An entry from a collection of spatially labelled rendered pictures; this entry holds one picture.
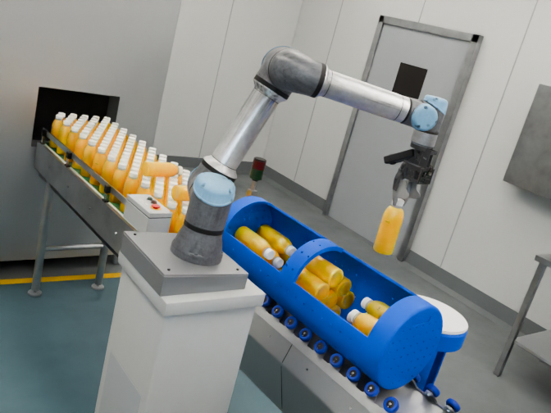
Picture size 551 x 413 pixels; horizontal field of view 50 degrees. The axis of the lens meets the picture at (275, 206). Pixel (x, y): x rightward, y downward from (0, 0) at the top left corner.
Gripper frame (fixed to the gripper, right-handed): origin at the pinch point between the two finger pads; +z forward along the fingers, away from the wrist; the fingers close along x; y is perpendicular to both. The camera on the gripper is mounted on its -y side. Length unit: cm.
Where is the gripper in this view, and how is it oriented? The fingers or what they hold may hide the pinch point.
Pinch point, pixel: (398, 201)
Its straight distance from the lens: 198.3
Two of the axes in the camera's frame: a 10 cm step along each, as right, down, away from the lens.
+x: 7.6, -0.1, 6.5
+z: -2.4, 9.2, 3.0
